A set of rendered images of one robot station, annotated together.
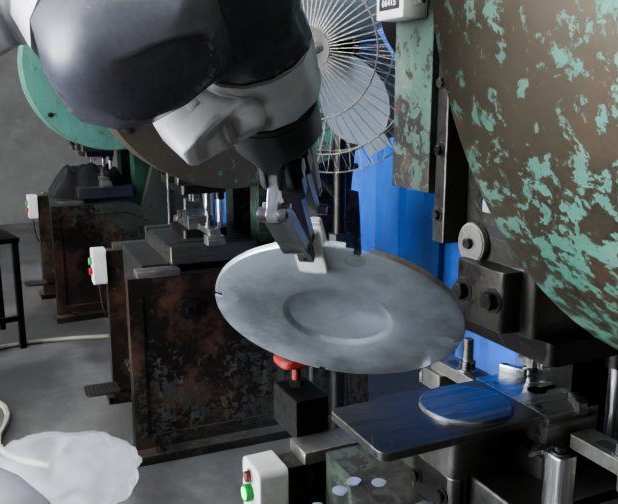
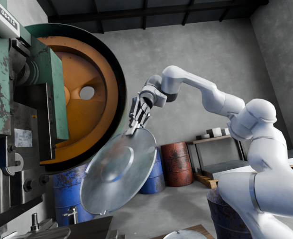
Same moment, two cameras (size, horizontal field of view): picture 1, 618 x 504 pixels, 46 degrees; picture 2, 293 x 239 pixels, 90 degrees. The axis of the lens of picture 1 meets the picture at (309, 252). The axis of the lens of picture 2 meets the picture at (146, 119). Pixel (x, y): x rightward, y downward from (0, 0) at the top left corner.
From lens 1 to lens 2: 125 cm
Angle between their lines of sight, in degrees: 161
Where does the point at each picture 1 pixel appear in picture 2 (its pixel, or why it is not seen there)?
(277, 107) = not seen: hidden behind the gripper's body
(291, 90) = not seen: hidden behind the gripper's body
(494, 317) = (44, 186)
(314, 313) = (122, 162)
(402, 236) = not seen: outside the picture
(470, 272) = (31, 173)
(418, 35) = not seen: outside the picture
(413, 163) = not seen: outside the picture
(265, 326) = (137, 171)
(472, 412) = (54, 232)
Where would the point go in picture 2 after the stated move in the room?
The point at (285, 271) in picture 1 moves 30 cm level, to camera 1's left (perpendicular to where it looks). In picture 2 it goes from (136, 138) to (233, 118)
